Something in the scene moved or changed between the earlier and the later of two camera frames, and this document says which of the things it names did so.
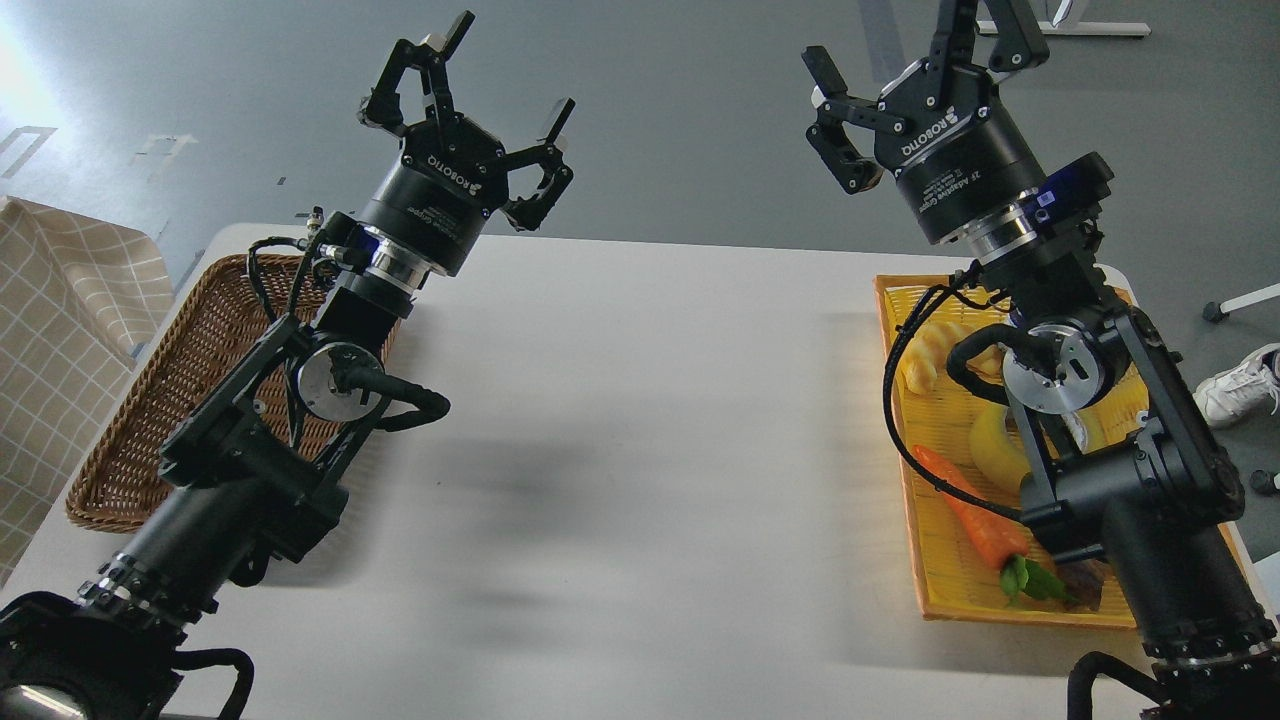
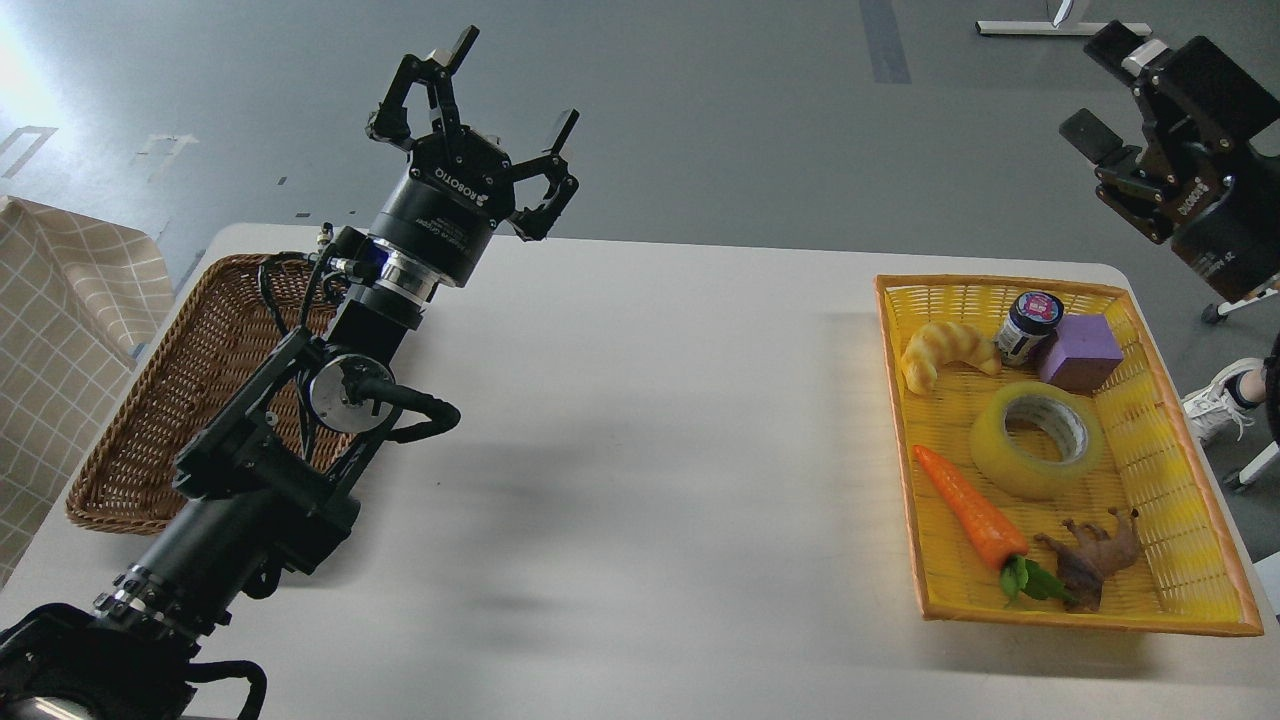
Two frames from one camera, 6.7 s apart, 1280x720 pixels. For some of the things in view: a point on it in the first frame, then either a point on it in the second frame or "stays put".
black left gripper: x=449 y=180 stays put
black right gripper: x=961 y=160 -> x=1221 y=204
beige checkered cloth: x=79 y=296 stays put
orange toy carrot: x=999 y=541 stays put
